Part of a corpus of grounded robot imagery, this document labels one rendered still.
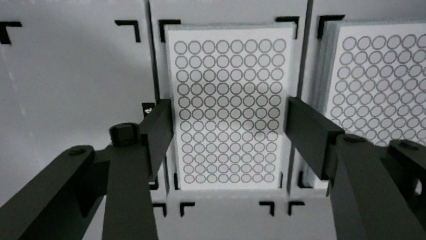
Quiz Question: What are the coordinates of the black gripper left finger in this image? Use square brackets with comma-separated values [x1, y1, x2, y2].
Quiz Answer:
[0, 99, 174, 240]

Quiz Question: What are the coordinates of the grey deck plate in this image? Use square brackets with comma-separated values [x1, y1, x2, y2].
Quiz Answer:
[0, 50, 284, 240]

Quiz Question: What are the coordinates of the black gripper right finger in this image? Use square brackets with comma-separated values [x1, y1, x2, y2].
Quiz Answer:
[285, 97, 426, 240]

